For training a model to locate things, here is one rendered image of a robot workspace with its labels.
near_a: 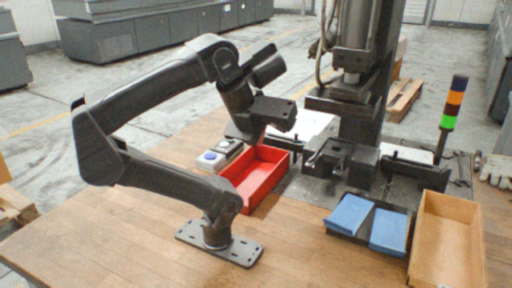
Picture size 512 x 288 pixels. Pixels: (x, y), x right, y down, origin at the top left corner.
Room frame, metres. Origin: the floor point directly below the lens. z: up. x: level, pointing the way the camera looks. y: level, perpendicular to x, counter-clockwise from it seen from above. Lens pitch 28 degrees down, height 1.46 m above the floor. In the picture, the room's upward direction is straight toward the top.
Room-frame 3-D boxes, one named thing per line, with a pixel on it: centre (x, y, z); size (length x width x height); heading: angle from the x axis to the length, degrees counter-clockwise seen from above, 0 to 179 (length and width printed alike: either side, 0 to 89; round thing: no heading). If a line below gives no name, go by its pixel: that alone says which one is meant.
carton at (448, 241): (0.53, -0.40, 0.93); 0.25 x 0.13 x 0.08; 152
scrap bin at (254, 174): (0.78, 0.01, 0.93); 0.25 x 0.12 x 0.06; 152
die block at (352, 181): (0.84, -0.24, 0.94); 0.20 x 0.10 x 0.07; 62
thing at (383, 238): (0.57, -0.29, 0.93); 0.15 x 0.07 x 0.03; 156
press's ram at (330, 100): (0.91, -0.26, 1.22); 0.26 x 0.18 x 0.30; 152
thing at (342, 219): (0.63, -0.22, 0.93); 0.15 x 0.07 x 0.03; 144
